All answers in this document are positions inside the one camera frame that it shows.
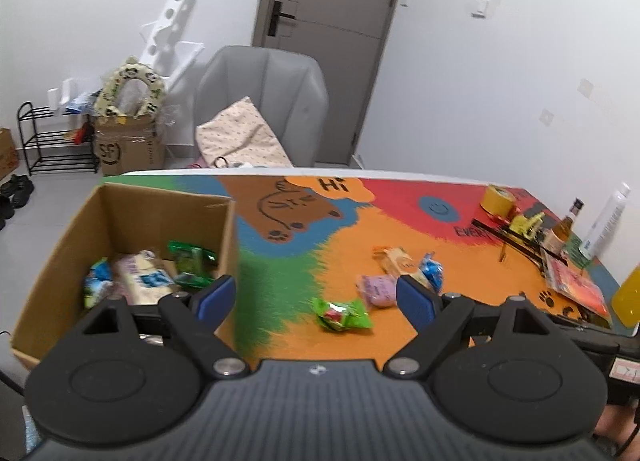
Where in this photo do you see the red book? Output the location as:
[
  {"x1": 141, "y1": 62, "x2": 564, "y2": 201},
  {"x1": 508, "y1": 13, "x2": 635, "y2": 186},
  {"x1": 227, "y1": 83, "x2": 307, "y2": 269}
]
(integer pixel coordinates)
[{"x1": 542, "y1": 248, "x2": 613, "y2": 328}]

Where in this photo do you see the black door handle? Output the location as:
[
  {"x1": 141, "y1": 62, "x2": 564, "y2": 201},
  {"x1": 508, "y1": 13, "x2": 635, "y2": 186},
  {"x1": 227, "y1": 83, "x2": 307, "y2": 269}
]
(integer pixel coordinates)
[{"x1": 267, "y1": 0, "x2": 297, "y2": 37}]

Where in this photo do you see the grey chair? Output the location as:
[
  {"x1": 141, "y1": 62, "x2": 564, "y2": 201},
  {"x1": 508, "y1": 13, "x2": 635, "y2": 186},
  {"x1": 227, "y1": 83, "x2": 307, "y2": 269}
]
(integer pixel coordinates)
[{"x1": 192, "y1": 45, "x2": 330, "y2": 170}]

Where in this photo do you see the white spray bottle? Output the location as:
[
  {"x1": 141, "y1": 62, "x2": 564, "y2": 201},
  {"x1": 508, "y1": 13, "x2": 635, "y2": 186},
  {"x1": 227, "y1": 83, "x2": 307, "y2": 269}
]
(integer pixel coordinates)
[{"x1": 580, "y1": 182, "x2": 632, "y2": 260}]

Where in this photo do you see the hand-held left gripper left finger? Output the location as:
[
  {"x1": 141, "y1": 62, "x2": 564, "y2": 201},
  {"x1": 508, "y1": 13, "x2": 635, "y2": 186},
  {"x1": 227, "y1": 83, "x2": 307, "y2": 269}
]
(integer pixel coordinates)
[{"x1": 80, "y1": 275, "x2": 250, "y2": 379}]

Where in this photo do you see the yellow tape roll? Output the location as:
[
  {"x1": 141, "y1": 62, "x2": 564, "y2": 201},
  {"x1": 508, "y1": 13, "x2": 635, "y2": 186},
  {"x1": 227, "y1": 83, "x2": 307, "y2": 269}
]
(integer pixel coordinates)
[{"x1": 481, "y1": 184, "x2": 517, "y2": 219}]

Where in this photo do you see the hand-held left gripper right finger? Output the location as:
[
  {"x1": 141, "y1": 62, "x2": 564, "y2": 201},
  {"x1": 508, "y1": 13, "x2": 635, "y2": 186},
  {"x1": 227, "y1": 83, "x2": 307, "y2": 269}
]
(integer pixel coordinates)
[{"x1": 384, "y1": 275, "x2": 571, "y2": 379}]

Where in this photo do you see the black tray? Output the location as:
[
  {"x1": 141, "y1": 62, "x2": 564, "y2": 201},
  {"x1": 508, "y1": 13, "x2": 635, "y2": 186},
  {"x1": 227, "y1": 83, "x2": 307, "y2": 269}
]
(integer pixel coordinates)
[{"x1": 472, "y1": 218, "x2": 571, "y2": 268}]

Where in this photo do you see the grey door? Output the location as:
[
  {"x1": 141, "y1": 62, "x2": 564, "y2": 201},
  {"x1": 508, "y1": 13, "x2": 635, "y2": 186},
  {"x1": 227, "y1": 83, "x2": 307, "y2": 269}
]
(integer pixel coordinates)
[{"x1": 252, "y1": 0, "x2": 413, "y2": 168}]

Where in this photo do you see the dotted cream cushion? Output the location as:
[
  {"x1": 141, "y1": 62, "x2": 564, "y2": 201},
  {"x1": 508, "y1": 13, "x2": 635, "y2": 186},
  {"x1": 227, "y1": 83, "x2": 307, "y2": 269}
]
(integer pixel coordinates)
[{"x1": 196, "y1": 96, "x2": 294, "y2": 169}]

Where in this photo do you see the blue snack packet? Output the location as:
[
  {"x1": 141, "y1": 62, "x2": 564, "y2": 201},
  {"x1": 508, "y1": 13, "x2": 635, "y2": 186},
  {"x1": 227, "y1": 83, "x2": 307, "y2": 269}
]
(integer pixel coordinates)
[{"x1": 82, "y1": 258, "x2": 114, "y2": 309}]

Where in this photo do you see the panda print padded ring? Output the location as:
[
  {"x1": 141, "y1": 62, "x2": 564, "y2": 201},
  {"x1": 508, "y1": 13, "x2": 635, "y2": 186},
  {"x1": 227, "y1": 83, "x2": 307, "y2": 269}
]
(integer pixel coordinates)
[{"x1": 97, "y1": 56, "x2": 166, "y2": 123}]

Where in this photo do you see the small brown cardboard box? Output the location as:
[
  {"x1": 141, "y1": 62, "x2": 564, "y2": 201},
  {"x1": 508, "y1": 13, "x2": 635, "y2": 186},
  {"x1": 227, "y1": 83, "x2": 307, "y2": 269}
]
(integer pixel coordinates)
[{"x1": 0, "y1": 127, "x2": 18, "y2": 182}]

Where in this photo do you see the yellow drink bottle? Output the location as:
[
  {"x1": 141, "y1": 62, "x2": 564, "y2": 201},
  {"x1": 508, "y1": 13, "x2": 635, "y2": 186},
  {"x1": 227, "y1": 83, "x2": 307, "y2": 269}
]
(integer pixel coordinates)
[{"x1": 611, "y1": 263, "x2": 640, "y2": 330}]

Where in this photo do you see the glass bottle with amber liquid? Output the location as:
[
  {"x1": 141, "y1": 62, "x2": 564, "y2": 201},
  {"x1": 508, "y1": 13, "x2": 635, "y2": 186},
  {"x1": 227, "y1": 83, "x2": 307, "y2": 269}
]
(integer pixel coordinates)
[{"x1": 542, "y1": 198, "x2": 585, "y2": 255}]

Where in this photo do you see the black shoe rack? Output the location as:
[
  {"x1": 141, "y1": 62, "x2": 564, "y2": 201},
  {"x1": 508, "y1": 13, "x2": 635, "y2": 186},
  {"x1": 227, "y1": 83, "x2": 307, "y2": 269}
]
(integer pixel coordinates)
[{"x1": 17, "y1": 101, "x2": 101, "y2": 177}]

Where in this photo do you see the red slipper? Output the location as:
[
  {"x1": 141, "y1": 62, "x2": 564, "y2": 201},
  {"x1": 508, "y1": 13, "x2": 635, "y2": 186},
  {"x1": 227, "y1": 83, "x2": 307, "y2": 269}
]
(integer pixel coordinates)
[{"x1": 65, "y1": 125, "x2": 96, "y2": 145}]

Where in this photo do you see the white rack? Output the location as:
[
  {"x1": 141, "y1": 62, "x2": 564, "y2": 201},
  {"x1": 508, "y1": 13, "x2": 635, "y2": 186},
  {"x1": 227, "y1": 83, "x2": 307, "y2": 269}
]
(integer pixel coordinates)
[{"x1": 139, "y1": 0, "x2": 206, "y2": 88}]

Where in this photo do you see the blue and white bag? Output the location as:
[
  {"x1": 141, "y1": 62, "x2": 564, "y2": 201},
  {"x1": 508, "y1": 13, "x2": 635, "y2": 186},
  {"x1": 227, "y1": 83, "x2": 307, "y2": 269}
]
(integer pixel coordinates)
[{"x1": 65, "y1": 92, "x2": 97, "y2": 115}]

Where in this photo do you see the purple snack packet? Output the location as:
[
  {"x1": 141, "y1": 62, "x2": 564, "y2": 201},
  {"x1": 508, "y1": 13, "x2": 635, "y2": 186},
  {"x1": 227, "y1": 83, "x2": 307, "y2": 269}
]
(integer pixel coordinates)
[{"x1": 356, "y1": 273, "x2": 402, "y2": 310}]

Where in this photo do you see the yellow toy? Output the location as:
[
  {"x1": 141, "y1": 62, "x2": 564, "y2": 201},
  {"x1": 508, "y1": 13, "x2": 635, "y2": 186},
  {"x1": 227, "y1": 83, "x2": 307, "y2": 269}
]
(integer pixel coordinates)
[{"x1": 510, "y1": 211, "x2": 546, "y2": 238}]

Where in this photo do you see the green packet with red print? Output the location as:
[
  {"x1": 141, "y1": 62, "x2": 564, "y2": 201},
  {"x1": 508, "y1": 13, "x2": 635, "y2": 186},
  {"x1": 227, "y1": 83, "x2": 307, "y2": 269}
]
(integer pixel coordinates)
[{"x1": 311, "y1": 297, "x2": 374, "y2": 333}]

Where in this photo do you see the bread packet with orange label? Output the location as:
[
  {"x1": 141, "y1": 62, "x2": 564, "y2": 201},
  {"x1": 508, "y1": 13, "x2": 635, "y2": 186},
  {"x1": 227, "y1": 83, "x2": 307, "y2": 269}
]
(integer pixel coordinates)
[{"x1": 374, "y1": 246, "x2": 426, "y2": 288}]

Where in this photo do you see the dark green snack packet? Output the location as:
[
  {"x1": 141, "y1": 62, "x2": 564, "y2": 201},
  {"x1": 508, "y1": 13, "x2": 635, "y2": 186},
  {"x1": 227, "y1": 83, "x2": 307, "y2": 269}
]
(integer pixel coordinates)
[{"x1": 167, "y1": 240, "x2": 218, "y2": 277}]

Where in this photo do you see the printed cardboard box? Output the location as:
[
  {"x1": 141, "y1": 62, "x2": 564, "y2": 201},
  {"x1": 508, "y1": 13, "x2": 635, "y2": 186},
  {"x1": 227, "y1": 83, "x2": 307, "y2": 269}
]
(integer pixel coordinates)
[{"x1": 94, "y1": 114, "x2": 167, "y2": 177}]

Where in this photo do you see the long white packet blue end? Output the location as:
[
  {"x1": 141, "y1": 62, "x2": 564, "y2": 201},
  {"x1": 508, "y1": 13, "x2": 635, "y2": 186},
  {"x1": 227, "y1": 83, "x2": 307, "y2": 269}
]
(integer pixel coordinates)
[{"x1": 419, "y1": 253, "x2": 445, "y2": 293}]

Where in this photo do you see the bread packet with green label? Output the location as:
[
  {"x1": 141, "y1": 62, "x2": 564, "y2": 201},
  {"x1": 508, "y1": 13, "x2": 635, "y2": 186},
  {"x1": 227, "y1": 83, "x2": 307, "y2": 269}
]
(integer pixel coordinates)
[{"x1": 114, "y1": 251, "x2": 177, "y2": 305}]

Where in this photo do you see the person's right hand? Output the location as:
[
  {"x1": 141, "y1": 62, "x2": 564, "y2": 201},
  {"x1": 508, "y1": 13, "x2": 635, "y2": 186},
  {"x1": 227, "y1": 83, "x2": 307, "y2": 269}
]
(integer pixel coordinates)
[{"x1": 592, "y1": 403, "x2": 640, "y2": 459}]

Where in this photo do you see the colourful printed table mat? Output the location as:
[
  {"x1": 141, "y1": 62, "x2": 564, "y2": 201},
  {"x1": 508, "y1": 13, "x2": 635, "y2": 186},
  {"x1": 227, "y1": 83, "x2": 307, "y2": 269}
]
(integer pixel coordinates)
[{"x1": 100, "y1": 171, "x2": 640, "y2": 373}]

